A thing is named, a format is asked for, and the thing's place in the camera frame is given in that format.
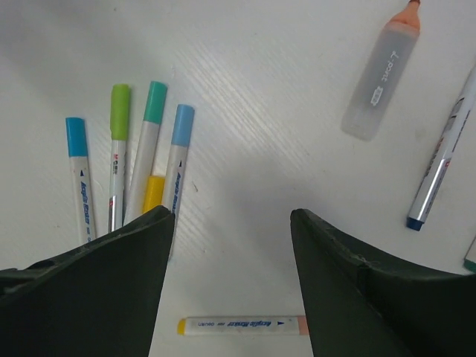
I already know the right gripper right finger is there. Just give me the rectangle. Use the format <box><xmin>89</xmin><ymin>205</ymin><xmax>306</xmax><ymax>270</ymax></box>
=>
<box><xmin>290</xmin><ymin>209</ymin><xmax>475</xmax><ymax>356</ymax></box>

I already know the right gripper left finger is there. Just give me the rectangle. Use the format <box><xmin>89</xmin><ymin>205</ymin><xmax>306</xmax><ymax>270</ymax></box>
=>
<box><xmin>1</xmin><ymin>207</ymin><xmax>175</xmax><ymax>356</ymax></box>

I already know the yellow cap pen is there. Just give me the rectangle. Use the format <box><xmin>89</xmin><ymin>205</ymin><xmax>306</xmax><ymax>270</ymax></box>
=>
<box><xmin>142</xmin><ymin>176</ymin><xmax>165</xmax><ymax>213</ymax></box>

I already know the dark green pen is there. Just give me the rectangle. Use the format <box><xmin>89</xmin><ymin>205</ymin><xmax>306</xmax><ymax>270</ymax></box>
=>
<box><xmin>463</xmin><ymin>237</ymin><xmax>476</xmax><ymax>274</ymax></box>

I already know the teal cap pen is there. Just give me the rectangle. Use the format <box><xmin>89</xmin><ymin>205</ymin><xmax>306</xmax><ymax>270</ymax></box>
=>
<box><xmin>123</xmin><ymin>81</ymin><xmax>167</xmax><ymax>225</ymax></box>

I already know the dark blue pen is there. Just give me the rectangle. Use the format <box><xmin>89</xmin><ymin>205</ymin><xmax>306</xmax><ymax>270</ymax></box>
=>
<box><xmin>406</xmin><ymin>67</ymin><xmax>475</xmax><ymax>231</ymax></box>

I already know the orange highlighter body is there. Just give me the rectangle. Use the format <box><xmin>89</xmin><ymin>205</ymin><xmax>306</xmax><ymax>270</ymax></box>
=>
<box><xmin>341</xmin><ymin>1</ymin><xmax>420</xmax><ymax>141</ymax></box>

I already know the pink cap pen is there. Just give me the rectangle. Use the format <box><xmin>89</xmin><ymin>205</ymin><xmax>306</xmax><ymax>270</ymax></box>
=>
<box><xmin>177</xmin><ymin>315</ymin><xmax>309</xmax><ymax>336</ymax></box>

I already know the light blue cap pen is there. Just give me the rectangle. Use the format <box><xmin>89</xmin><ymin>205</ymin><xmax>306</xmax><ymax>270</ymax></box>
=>
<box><xmin>65</xmin><ymin>118</ymin><xmax>97</xmax><ymax>243</ymax></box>

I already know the light green cap pen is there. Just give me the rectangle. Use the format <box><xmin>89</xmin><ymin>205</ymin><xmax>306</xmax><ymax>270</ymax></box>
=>
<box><xmin>108</xmin><ymin>83</ymin><xmax>130</xmax><ymax>232</ymax></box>

